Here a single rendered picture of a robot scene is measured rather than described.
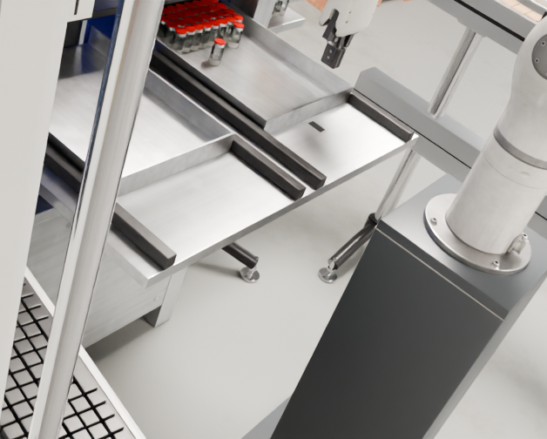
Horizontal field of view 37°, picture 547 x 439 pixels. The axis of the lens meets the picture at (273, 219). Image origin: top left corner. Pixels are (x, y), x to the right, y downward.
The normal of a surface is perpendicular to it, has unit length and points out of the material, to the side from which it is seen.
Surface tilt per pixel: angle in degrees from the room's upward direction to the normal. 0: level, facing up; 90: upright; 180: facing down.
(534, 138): 95
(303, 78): 0
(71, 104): 0
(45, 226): 90
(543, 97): 128
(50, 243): 90
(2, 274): 90
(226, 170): 0
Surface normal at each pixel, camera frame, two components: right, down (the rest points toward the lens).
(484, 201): -0.66, 0.28
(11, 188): 0.60, 0.63
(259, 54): 0.30, -0.75
